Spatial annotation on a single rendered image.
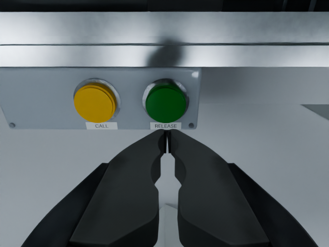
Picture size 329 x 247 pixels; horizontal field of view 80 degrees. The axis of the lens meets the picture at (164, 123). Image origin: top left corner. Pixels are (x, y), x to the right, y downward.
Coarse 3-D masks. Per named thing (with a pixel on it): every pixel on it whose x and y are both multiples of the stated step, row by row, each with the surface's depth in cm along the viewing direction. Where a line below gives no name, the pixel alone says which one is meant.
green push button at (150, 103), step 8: (152, 88) 19; (160, 88) 19; (168, 88) 18; (176, 88) 19; (152, 96) 19; (160, 96) 19; (168, 96) 19; (176, 96) 19; (184, 96) 19; (152, 104) 19; (160, 104) 19; (168, 104) 19; (176, 104) 19; (184, 104) 19; (152, 112) 20; (160, 112) 20; (168, 112) 20; (176, 112) 20; (160, 120) 20; (168, 120) 20
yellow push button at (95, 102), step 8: (80, 88) 19; (88, 88) 18; (96, 88) 19; (104, 88) 19; (80, 96) 19; (88, 96) 19; (96, 96) 19; (104, 96) 19; (112, 96) 19; (80, 104) 19; (88, 104) 19; (96, 104) 19; (104, 104) 19; (112, 104) 19; (80, 112) 20; (88, 112) 20; (96, 112) 20; (104, 112) 20; (112, 112) 20; (88, 120) 20; (96, 120) 20; (104, 120) 20
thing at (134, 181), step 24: (144, 144) 11; (120, 168) 9; (144, 168) 9; (96, 192) 8; (120, 192) 8; (144, 192) 8; (96, 216) 7; (120, 216) 7; (144, 216) 7; (72, 240) 6; (96, 240) 6; (120, 240) 6; (144, 240) 7
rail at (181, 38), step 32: (160, 0) 15; (192, 0) 15; (0, 32) 17; (32, 32) 17; (64, 32) 17; (96, 32) 17; (128, 32) 17; (160, 32) 17; (192, 32) 17; (224, 32) 17; (256, 32) 17; (288, 32) 17; (320, 32) 17; (0, 64) 19; (32, 64) 19; (64, 64) 19; (96, 64) 19; (128, 64) 19; (160, 64) 19; (192, 64) 19; (224, 64) 19; (256, 64) 19; (288, 64) 19; (320, 64) 19
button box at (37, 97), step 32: (0, 96) 20; (32, 96) 20; (64, 96) 20; (128, 96) 20; (192, 96) 20; (32, 128) 22; (64, 128) 22; (96, 128) 22; (128, 128) 22; (160, 128) 22; (192, 128) 22
